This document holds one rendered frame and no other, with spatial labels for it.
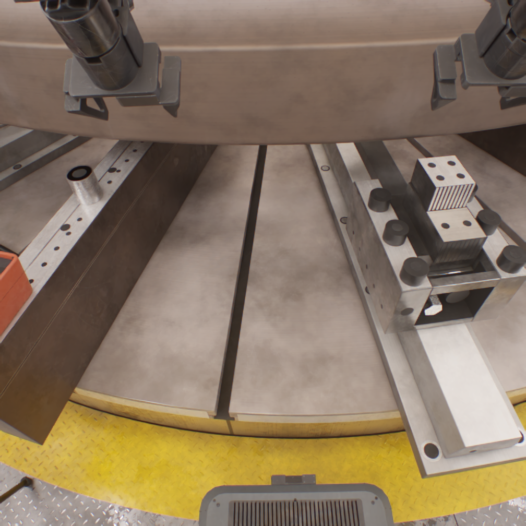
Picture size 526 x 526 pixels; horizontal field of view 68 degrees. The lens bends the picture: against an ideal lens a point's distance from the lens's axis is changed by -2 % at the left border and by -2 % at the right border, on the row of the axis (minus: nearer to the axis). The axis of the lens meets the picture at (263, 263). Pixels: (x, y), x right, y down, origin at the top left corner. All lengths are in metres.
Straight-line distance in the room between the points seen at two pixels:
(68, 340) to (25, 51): 0.79
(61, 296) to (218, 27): 0.81
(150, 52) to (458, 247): 0.86
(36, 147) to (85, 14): 1.95
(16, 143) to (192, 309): 1.32
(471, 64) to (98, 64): 0.41
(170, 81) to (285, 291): 1.04
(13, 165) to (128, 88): 1.86
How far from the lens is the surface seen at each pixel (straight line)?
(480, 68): 0.55
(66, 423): 1.74
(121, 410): 1.59
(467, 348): 1.27
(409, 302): 1.10
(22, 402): 1.24
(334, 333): 1.36
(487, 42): 0.54
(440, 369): 1.21
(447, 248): 1.10
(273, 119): 1.10
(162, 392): 1.31
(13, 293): 1.10
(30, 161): 2.32
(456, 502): 1.61
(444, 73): 0.55
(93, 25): 0.44
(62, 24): 0.44
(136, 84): 0.51
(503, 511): 1.66
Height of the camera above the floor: 1.48
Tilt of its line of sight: 50 degrees down
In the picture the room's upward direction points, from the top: 3 degrees counter-clockwise
